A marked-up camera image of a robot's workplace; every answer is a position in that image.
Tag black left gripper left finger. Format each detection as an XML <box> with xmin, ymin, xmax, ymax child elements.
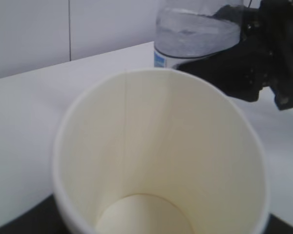
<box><xmin>0</xmin><ymin>195</ymin><xmax>66</xmax><ymax>234</ymax></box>

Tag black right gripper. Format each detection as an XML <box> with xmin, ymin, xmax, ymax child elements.
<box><xmin>176</xmin><ymin>0</ymin><xmax>293</xmax><ymax>110</ymax></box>

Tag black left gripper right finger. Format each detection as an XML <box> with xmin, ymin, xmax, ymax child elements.
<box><xmin>265</xmin><ymin>206</ymin><xmax>293</xmax><ymax>234</ymax></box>

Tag clear red-label water bottle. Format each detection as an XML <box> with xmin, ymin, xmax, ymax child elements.
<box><xmin>154</xmin><ymin>0</ymin><xmax>244</xmax><ymax>68</ymax></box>

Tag white paper cup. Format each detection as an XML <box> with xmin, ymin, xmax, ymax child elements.
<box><xmin>52</xmin><ymin>68</ymin><xmax>270</xmax><ymax>234</ymax></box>

